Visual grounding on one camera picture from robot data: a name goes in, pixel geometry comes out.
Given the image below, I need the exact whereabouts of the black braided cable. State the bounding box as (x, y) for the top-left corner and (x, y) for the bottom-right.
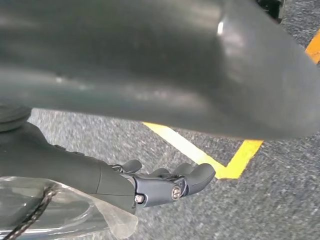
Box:
(2, 187), (57, 240)

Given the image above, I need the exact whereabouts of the clear plastic wrap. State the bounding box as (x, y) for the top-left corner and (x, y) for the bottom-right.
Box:
(0, 176), (139, 240)

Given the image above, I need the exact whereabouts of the yellow floor tape outline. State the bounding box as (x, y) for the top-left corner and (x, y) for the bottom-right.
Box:
(142, 28), (320, 181)

